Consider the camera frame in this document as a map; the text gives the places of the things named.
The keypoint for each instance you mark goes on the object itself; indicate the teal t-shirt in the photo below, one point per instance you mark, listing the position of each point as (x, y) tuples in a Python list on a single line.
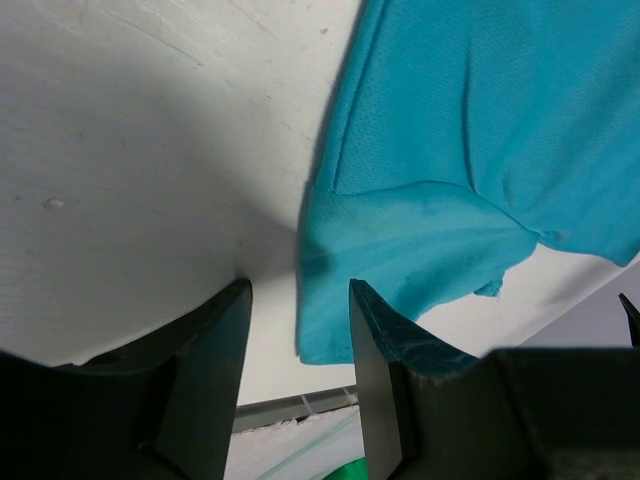
[(463, 135)]

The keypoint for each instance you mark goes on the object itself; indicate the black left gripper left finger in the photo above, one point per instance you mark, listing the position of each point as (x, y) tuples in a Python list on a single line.
[(159, 407)]

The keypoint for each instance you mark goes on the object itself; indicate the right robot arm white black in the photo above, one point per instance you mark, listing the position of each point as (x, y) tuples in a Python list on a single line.
[(633, 319)]

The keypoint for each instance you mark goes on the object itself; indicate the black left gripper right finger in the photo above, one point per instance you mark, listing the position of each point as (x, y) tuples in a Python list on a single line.
[(431, 411)]

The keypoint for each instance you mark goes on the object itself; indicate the green cloth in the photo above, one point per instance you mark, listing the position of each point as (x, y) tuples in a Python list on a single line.
[(355, 470)]

